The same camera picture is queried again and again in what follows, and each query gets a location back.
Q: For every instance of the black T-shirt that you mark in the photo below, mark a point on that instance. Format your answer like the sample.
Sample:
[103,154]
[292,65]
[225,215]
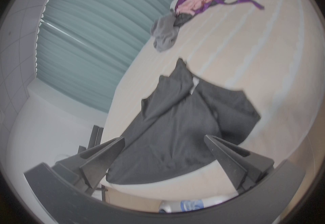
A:
[177,129]

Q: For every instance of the blue-green curtain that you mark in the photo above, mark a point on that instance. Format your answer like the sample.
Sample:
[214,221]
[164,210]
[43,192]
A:
[106,2]
[83,70]

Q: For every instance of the bed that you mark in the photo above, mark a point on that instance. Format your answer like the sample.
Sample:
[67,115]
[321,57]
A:
[254,53]

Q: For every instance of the grey garment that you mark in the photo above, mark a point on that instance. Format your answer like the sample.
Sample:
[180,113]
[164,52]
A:
[165,32]

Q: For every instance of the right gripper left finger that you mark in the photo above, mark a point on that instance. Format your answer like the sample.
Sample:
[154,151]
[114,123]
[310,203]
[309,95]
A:
[101,159]

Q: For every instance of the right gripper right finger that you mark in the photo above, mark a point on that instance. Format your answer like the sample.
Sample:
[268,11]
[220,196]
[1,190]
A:
[236,159]

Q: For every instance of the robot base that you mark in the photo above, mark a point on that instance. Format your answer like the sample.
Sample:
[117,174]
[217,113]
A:
[190,205]

